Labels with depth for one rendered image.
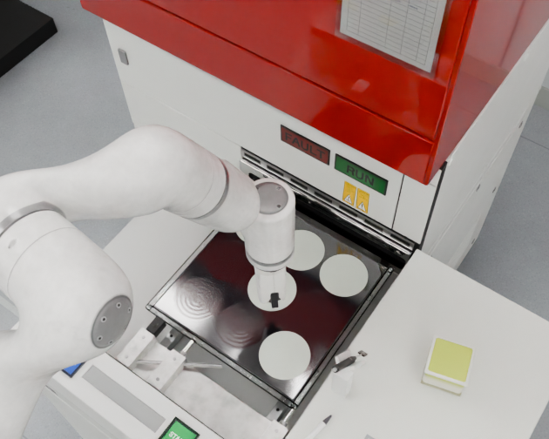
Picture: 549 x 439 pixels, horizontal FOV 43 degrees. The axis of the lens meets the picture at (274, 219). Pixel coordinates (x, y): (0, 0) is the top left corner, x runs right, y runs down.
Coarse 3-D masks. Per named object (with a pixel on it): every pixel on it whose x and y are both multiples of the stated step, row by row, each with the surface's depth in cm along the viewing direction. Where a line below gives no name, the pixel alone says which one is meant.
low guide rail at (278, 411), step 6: (372, 288) 152; (360, 306) 150; (342, 330) 147; (300, 390) 140; (276, 402) 136; (276, 408) 136; (282, 408) 136; (270, 414) 135; (276, 414) 135; (282, 414) 137; (270, 420) 134; (276, 420) 135
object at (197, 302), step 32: (224, 256) 149; (192, 288) 145; (224, 288) 145; (320, 288) 144; (192, 320) 141; (224, 320) 141; (256, 320) 141; (288, 320) 140; (320, 320) 140; (224, 352) 137; (256, 352) 137; (320, 352) 137; (288, 384) 133
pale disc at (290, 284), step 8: (288, 280) 145; (248, 288) 145; (256, 288) 145; (288, 288) 144; (256, 296) 144; (288, 296) 143; (256, 304) 142; (264, 304) 142; (280, 304) 142; (288, 304) 142
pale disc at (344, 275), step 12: (324, 264) 147; (336, 264) 147; (348, 264) 147; (360, 264) 147; (324, 276) 146; (336, 276) 146; (348, 276) 146; (360, 276) 146; (336, 288) 144; (348, 288) 144; (360, 288) 144
